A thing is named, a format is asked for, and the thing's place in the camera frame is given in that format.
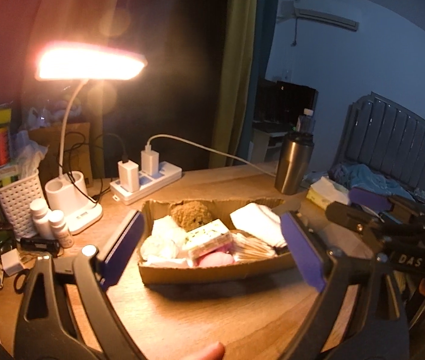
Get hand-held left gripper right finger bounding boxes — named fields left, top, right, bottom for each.
left=279, top=211, right=411, bottom=360

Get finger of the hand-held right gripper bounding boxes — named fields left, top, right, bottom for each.
left=348, top=187, right=425, bottom=218
left=325, top=201, right=390, bottom=235

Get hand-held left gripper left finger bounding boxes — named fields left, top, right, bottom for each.
left=14, top=209, right=146, bottom=360

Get cotton swab pack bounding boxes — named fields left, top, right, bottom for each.
left=231, top=232, right=287, bottom=262

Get clear bubble wrap bag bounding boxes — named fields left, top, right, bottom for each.
left=231, top=202, right=289, bottom=249

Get brown plush toy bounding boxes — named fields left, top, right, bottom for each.
left=170, top=201, right=213, bottom=232

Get green printed tissue box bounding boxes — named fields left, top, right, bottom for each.
left=182, top=219, right=234, bottom=262

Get pink plush toy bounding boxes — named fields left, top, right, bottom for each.
left=194, top=245, right=236, bottom=268

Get cardboard box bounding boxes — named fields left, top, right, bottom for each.
left=137, top=197, right=300, bottom=285

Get white soft tissue pack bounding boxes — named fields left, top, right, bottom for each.
left=306, top=177, right=350, bottom=211

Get person's left hand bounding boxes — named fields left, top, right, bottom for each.
left=177, top=342, right=227, bottom=360

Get white crumpled tissue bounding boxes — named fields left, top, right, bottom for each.
left=140, top=215, right=189, bottom=266

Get white desk lamp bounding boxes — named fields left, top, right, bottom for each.
left=34, top=41, right=148, bottom=235

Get grey padded headboard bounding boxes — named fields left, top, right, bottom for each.
left=342, top=92, right=425, bottom=200

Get white charger plug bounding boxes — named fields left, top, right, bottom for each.
left=118, top=159, right=140, bottom=193
left=140, top=149, right=160, bottom=177

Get steel tumbler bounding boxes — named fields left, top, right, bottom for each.
left=274, top=132, right=315, bottom=196

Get white power strip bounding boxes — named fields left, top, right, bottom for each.
left=109, top=161, right=183, bottom=206

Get small black device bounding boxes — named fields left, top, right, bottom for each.
left=19, top=237, right=62, bottom=258

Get clear water bottle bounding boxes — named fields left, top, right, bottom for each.
left=297, top=109, right=317, bottom=134

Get black scissors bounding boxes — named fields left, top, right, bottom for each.
left=13, top=268, right=32, bottom=295

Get white plastic basket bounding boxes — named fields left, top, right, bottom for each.
left=0, top=169, right=45, bottom=239

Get small white box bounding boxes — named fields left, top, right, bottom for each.
left=0, top=249, right=24, bottom=277

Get black monitor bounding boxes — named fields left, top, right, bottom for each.
left=258, top=79, right=318, bottom=136

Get brown paper bag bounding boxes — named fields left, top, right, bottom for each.
left=29, top=122, right=94, bottom=189

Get white plastic bag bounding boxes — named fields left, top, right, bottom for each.
left=12, top=131, right=49, bottom=181

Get green curtain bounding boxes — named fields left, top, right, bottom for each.
left=209, top=0, right=281, bottom=168

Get white air conditioner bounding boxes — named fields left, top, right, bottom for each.
left=276, top=0, right=360, bottom=33

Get black cable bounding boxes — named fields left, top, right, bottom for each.
left=85, top=133, right=129, bottom=200

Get white charging cable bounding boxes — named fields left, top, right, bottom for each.
left=147, top=134, right=278, bottom=178

